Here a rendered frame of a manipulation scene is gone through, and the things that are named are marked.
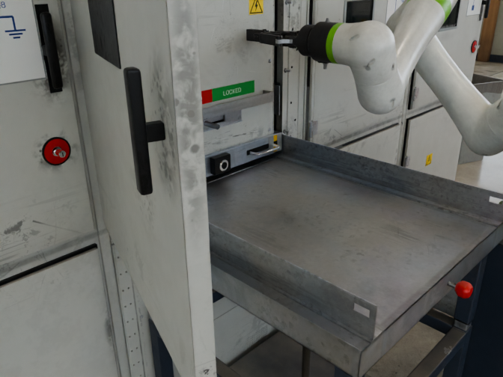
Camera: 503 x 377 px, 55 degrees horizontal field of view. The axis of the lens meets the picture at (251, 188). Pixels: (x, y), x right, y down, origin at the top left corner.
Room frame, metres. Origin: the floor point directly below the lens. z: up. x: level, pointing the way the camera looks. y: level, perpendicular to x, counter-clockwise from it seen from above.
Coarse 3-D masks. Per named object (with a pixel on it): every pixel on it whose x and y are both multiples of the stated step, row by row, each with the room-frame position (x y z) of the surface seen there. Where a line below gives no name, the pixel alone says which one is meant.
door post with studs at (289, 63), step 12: (288, 0) 1.48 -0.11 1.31; (288, 12) 1.49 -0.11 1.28; (288, 24) 1.49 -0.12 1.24; (288, 48) 1.48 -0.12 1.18; (288, 60) 1.48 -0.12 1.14; (288, 72) 1.48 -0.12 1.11; (288, 84) 1.48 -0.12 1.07; (288, 96) 1.48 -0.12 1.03; (288, 108) 1.49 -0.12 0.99; (276, 120) 1.52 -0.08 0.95; (288, 120) 1.49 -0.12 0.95; (288, 132) 1.46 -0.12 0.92
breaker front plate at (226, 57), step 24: (216, 0) 1.30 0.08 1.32; (240, 0) 1.36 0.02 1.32; (264, 0) 1.42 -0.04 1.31; (216, 24) 1.30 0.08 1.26; (240, 24) 1.36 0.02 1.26; (264, 24) 1.42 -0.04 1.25; (216, 48) 1.29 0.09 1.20; (240, 48) 1.35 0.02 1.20; (264, 48) 1.42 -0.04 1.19; (216, 72) 1.29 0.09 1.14; (240, 72) 1.35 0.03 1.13; (264, 72) 1.42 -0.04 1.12; (240, 96) 1.35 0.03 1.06; (240, 120) 1.35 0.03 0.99; (264, 120) 1.42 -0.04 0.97; (216, 144) 1.28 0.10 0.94
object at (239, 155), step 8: (264, 136) 1.42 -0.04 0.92; (280, 136) 1.45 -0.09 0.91; (240, 144) 1.34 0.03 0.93; (248, 144) 1.35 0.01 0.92; (256, 144) 1.38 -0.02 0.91; (264, 144) 1.40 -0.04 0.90; (280, 144) 1.45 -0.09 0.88; (216, 152) 1.28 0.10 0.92; (224, 152) 1.29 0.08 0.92; (232, 152) 1.31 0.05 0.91; (240, 152) 1.33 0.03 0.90; (248, 152) 1.35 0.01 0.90; (256, 152) 1.38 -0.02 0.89; (208, 160) 1.25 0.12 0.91; (232, 160) 1.31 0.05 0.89; (240, 160) 1.33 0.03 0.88; (248, 160) 1.35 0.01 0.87; (208, 168) 1.24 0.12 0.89; (208, 176) 1.24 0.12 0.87
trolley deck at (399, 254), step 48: (240, 192) 1.17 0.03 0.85; (288, 192) 1.17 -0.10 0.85; (336, 192) 1.17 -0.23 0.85; (384, 192) 1.16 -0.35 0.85; (288, 240) 0.92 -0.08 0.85; (336, 240) 0.91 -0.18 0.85; (384, 240) 0.91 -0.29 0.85; (432, 240) 0.91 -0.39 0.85; (480, 240) 0.90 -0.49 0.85; (240, 288) 0.76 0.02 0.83; (384, 288) 0.74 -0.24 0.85; (432, 288) 0.74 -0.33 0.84; (288, 336) 0.67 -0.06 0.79; (336, 336) 0.60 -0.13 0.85; (384, 336) 0.62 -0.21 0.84
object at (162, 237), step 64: (128, 0) 0.60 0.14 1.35; (192, 0) 0.48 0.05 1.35; (128, 64) 0.63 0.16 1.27; (192, 64) 0.48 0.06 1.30; (128, 128) 0.67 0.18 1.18; (192, 128) 0.48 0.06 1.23; (128, 192) 0.72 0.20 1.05; (192, 192) 0.48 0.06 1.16; (128, 256) 0.79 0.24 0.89; (192, 256) 0.48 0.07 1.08; (192, 320) 0.47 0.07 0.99
